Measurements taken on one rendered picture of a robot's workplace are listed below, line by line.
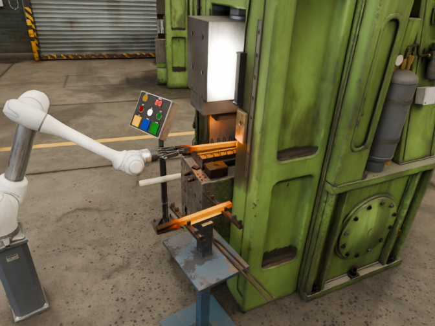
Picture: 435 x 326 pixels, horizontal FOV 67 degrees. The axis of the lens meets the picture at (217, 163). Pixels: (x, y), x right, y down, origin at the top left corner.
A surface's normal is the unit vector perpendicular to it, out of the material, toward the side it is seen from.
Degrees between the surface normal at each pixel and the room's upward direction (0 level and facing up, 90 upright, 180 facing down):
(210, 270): 0
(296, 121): 89
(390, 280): 0
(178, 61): 90
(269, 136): 89
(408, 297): 0
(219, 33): 90
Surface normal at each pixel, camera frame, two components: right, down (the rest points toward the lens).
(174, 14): 0.18, 0.47
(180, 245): 0.04, -0.88
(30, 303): 0.61, 0.40
